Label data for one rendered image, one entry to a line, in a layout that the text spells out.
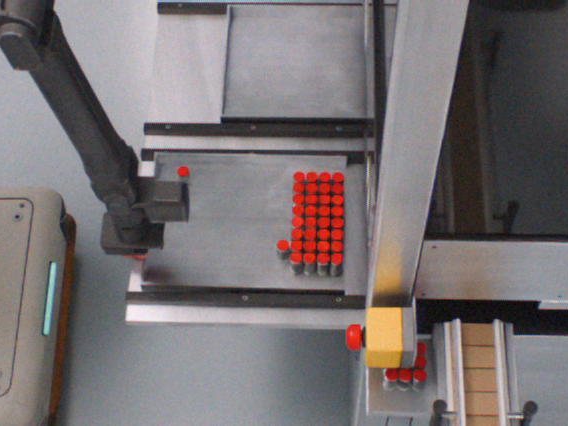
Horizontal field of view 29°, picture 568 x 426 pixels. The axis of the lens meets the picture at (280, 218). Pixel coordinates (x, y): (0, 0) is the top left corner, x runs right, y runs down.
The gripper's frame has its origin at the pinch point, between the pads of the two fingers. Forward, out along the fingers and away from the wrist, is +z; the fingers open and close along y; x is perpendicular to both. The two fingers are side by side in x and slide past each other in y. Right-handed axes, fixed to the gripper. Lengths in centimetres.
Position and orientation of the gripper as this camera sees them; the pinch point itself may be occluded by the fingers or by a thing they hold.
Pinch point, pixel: (140, 254)
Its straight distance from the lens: 186.0
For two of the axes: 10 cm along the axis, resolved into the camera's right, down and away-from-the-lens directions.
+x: 0.2, -8.7, 4.9
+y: 10.0, 0.1, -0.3
